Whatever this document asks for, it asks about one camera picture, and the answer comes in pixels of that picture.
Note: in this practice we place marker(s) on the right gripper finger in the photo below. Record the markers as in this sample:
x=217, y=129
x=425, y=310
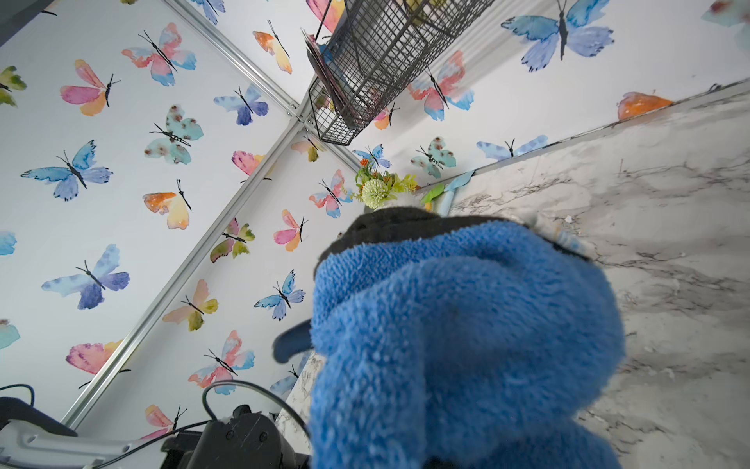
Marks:
x=293, y=342

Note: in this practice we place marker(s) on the blue rag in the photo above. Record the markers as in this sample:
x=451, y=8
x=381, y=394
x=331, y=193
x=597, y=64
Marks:
x=462, y=342

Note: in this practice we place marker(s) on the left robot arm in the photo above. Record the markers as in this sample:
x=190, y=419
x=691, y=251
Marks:
x=244, y=439

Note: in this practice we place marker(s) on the potted artificial plant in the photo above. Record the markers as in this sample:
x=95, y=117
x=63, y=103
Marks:
x=376, y=189

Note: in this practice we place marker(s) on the green yellow toy brush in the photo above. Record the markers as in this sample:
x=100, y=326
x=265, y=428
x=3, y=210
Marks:
x=428, y=201

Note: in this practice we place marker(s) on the light blue toy tool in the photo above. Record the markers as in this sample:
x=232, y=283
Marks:
x=448, y=196

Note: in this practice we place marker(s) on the colourful booklet in basket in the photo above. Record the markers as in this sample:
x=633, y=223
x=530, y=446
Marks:
x=332, y=77

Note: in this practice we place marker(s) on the black wire basket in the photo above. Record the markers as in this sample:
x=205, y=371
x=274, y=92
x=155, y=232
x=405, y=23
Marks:
x=382, y=46

